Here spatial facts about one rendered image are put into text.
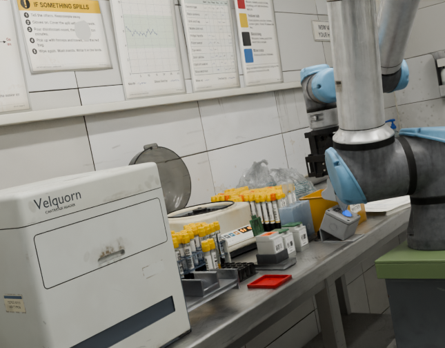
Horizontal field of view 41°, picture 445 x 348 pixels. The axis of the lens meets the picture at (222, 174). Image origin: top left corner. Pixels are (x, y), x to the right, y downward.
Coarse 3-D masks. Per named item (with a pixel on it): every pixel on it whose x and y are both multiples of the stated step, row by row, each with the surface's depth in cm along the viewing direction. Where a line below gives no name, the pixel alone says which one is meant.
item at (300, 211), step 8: (304, 200) 160; (288, 208) 152; (296, 208) 154; (304, 208) 157; (280, 216) 154; (288, 216) 153; (296, 216) 153; (304, 216) 157; (304, 224) 156; (312, 224) 160; (312, 232) 159
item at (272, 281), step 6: (264, 276) 128; (270, 276) 127; (276, 276) 126; (282, 276) 125; (288, 276) 123; (252, 282) 124; (258, 282) 125; (264, 282) 124; (270, 282) 123; (276, 282) 123; (282, 282) 121; (252, 288) 122; (258, 288) 121; (264, 288) 120; (270, 288) 120
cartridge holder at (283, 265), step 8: (256, 256) 136; (264, 256) 135; (272, 256) 133; (280, 256) 134; (288, 256) 137; (256, 264) 136; (264, 264) 135; (272, 264) 134; (280, 264) 132; (288, 264) 133
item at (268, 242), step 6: (264, 234) 136; (270, 234) 135; (276, 234) 136; (258, 240) 136; (264, 240) 134; (270, 240) 133; (276, 240) 134; (282, 240) 136; (258, 246) 136; (264, 246) 135; (270, 246) 134; (276, 246) 134; (282, 246) 136; (258, 252) 136; (264, 252) 135; (270, 252) 134; (276, 252) 134
